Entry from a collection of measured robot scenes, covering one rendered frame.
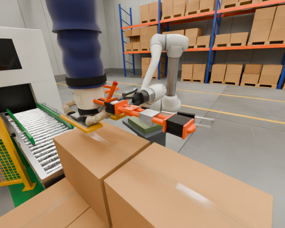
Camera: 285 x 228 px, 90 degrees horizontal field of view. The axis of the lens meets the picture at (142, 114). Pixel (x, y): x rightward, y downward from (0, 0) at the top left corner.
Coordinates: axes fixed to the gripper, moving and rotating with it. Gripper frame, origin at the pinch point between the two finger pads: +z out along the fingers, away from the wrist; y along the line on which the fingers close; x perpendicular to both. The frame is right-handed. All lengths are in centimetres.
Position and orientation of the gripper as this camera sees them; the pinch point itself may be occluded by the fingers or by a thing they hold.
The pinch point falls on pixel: (117, 106)
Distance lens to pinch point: 73.1
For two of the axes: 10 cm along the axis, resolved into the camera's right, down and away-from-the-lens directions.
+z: -6.5, 3.2, -6.9
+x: -7.6, -2.3, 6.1
